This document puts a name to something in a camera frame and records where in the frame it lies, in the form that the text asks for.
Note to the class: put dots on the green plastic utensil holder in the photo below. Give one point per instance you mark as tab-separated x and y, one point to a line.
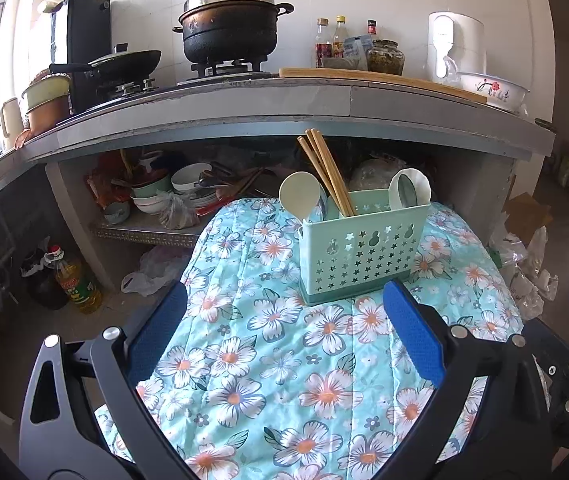
364	255

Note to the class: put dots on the glass pickle jar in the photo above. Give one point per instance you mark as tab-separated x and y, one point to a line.
386	59

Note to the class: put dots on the cooking oil bottle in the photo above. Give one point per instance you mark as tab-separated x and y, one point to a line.
77	285

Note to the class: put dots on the small pale bowl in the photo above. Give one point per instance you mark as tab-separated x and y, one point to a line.
117	212

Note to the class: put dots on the floral turquoise blanket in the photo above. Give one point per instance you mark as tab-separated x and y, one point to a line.
284	360

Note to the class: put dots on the white bowl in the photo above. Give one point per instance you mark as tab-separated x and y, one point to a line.
192	175

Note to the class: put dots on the gas stove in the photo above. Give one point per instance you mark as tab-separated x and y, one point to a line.
189	82

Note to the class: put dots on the red packaging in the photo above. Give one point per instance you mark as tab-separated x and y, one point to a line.
104	180

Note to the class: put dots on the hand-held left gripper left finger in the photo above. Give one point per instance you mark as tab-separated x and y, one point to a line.
157	332

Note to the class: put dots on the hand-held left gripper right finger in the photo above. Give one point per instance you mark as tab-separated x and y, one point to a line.
414	332

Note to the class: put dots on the pile of clear plastic bags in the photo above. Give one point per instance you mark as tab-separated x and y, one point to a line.
526	280

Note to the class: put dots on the yellow cap sauce bottle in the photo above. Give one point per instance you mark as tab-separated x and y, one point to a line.
340	35

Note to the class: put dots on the wooden cutting board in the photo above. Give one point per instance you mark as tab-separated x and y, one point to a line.
389	80

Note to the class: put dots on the filled clear plastic bag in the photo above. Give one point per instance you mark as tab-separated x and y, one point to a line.
179	212

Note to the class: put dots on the green bowl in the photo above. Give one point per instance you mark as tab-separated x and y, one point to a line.
152	187

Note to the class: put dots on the white plastic ladle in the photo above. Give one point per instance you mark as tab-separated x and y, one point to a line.
427	187

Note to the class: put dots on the floral enamel basin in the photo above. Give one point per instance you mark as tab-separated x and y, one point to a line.
494	92

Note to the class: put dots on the stack of white bowls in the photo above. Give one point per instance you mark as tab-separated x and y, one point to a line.
149	205

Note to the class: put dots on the cream mug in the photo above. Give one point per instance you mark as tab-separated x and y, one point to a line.
10	122

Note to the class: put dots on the metal shelf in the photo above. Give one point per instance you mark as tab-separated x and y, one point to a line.
144	234

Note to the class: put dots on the white round spoon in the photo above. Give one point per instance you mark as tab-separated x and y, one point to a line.
297	195

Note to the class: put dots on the black wok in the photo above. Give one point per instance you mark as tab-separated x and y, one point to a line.
124	62

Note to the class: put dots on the big black pot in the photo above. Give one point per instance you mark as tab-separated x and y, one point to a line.
229	35

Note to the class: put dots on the black box appliance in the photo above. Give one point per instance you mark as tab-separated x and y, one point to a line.
87	30

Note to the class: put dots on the dark jug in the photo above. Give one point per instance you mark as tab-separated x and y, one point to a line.
39	285

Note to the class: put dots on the bundle of old chopsticks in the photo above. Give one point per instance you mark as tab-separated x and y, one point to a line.
242	182

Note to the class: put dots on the grey kitchen counter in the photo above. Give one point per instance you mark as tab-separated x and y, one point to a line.
264	110

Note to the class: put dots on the cardboard piece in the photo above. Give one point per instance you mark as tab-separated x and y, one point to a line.
529	217

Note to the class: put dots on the white plastic bag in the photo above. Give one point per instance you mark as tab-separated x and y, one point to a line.
152	272

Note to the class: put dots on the blue white carton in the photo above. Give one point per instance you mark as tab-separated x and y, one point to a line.
355	49

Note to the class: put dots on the red label sauce bottle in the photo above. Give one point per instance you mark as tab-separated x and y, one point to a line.
323	50

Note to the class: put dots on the white kitchen appliance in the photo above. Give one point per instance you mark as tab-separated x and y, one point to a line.
461	40

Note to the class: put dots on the cream enamel pot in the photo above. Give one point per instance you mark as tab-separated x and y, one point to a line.
47	90

